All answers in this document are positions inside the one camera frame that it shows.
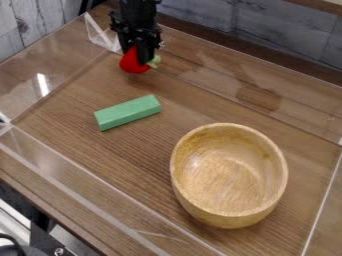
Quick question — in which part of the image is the black metal bracket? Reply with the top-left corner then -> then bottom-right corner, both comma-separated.
30,223 -> 78,256

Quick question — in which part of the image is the red plush fruit green leaf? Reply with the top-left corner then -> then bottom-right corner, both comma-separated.
119,46 -> 162,74

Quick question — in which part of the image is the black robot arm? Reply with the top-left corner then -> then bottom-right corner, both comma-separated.
110,0 -> 164,65

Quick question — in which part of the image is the clear acrylic tray enclosure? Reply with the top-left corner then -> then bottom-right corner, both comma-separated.
0,20 -> 342,256

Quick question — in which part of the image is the black cable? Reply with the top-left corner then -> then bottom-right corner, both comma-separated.
0,233 -> 29,256

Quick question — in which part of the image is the green rectangular block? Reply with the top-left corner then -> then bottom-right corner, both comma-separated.
94,95 -> 162,131

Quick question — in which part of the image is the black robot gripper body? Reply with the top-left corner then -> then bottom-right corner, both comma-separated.
109,9 -> 164,49

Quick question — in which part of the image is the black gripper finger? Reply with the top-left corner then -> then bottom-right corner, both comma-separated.
118,32 -> 137,52
137,35 -> 156,65

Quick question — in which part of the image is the wooden bowl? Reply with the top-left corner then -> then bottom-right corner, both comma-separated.
170,123 -> 289,229

